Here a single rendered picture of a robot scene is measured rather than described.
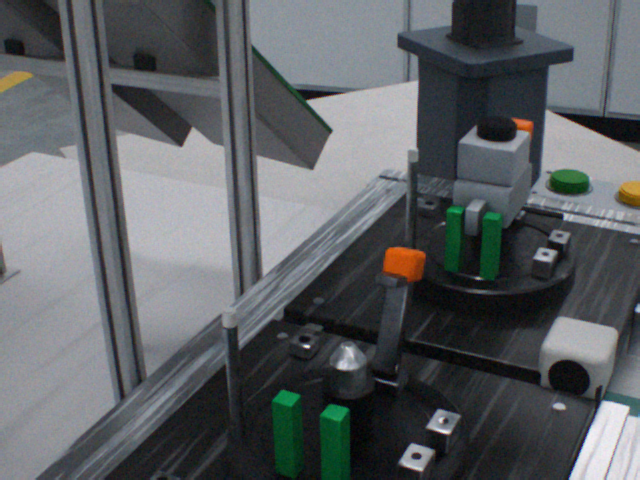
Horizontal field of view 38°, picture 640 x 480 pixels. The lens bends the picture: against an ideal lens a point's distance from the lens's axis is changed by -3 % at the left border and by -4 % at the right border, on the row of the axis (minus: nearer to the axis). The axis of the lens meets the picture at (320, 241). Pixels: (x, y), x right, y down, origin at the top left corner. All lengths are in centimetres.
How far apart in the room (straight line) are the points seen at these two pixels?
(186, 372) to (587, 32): 319
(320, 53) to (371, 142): 265
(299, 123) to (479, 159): 22
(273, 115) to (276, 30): 317
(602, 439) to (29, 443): 44
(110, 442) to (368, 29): 335
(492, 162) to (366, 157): 59
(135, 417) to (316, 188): 61
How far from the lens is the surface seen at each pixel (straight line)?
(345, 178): 120
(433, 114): 107
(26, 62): 88
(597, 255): 80
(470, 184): 70
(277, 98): 83
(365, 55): 390
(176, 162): 128
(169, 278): 99
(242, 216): 78
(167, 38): 73
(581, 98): 381
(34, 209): 119
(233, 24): 72
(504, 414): 60
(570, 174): 95
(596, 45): 374
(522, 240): 77
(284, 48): 400
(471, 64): 98
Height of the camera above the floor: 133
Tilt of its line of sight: 27 degrees down
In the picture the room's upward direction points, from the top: 1 degrees counter-clockwise
